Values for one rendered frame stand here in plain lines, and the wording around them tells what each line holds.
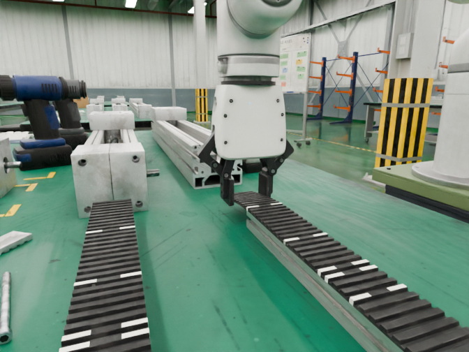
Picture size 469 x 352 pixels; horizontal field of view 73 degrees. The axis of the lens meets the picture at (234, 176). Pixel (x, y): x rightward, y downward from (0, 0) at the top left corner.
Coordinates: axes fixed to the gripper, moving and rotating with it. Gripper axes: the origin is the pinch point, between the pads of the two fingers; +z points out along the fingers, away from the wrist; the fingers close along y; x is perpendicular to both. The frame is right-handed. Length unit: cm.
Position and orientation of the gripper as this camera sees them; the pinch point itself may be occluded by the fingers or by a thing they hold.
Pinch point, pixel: (246, 189)
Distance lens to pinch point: 47.7
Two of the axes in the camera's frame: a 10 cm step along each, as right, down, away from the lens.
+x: -3.4, -2.4, 9.1
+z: 0.0, 9.7, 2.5
